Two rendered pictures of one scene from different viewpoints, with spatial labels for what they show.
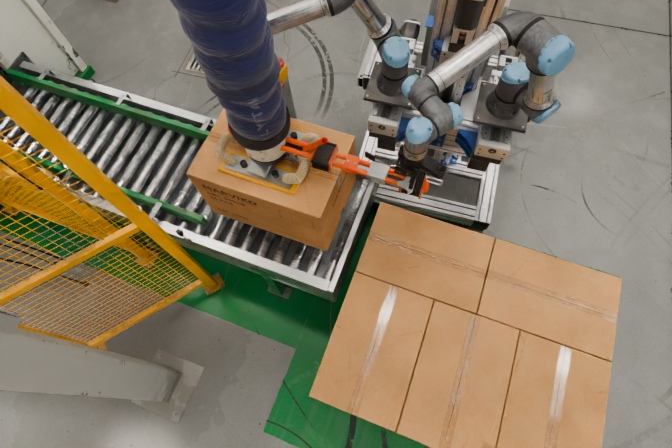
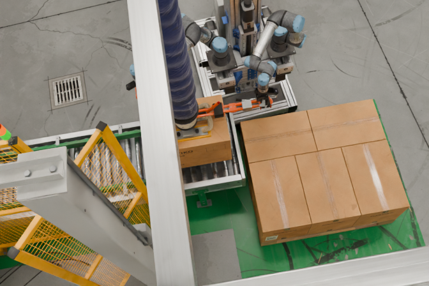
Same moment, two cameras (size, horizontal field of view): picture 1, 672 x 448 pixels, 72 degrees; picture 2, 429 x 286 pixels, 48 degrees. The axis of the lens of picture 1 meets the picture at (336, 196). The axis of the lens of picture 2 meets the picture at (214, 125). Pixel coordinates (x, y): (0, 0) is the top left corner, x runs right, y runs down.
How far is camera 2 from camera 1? 1.90 m
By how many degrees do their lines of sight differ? 12
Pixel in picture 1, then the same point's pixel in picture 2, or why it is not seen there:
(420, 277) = (281, 148)
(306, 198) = (218, 135)
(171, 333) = not seen: hidden behind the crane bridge
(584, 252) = (351, 95)
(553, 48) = (297, 22)
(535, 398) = (362, 173)
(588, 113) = (314, 16)
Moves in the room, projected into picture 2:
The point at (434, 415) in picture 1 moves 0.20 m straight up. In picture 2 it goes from (324, 206) to (328, 199)
